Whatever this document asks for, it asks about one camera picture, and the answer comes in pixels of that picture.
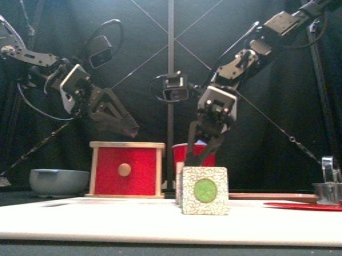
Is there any white cutting board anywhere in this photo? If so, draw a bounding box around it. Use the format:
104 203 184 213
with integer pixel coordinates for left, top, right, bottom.
0 196 342 248

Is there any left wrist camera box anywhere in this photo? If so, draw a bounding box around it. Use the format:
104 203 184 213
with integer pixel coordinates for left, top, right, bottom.
87 34 115 70

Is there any pink rectangular plate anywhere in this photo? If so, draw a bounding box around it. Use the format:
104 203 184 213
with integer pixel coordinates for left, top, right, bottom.
228 192 318 204

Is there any grey bowl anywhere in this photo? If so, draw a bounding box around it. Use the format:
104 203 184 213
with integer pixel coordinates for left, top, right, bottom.
28 168 91 198

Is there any toy sushi roll piece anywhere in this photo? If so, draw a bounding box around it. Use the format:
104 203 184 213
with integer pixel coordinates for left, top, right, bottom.
180 165 231 216
174 161 186 205

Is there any red toy knife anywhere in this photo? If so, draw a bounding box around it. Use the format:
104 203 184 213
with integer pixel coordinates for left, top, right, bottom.
263 201 342 213

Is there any black side frame post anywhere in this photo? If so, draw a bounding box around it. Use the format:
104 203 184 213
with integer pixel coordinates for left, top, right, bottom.
306 19 337 161

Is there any black vertical frame pole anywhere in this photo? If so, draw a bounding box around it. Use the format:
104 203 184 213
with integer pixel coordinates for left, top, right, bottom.
166 0 176 198

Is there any red plastic cup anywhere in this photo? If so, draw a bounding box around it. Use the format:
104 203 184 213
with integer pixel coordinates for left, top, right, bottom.
171 143 218 175

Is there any camera mounted on pole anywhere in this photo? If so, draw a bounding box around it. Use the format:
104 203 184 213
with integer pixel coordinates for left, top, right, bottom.
160 70 188 103

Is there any red wooden toy box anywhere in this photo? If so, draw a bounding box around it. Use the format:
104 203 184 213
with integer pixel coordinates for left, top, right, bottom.
85 140 167 199

